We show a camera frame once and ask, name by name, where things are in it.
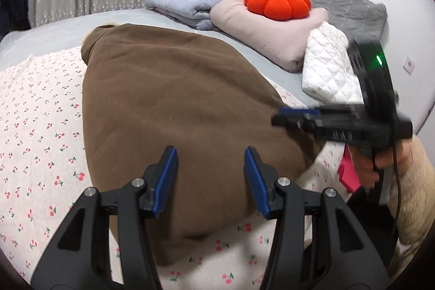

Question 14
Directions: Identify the brown coat with fur collar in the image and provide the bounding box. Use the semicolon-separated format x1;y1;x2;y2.
81;24;324;266

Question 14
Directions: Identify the person's right hand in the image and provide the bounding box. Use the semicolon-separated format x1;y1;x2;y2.
349;139;412;188

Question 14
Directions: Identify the white quilted blanket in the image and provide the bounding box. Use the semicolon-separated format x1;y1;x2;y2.
302;21;363;104

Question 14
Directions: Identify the pink object by bed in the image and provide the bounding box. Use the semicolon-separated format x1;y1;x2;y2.
338;145;361;194

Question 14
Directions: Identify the pink pillow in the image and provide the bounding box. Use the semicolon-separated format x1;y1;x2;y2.
209;0;329;72

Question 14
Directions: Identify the cherry print bed sheet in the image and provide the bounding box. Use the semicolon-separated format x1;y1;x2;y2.
0;45;353;290

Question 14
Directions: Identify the orange pumpkin plush cushion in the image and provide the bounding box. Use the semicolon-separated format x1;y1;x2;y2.
243;0;312;21

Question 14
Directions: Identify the light blue folded blanket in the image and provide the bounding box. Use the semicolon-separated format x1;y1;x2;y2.
145;0;223;31

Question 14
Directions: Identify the grey bed cover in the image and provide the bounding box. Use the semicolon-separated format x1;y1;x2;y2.
1;9;319;106

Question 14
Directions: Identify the white wall socket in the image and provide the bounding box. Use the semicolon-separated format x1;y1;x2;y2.
403;56;415;75

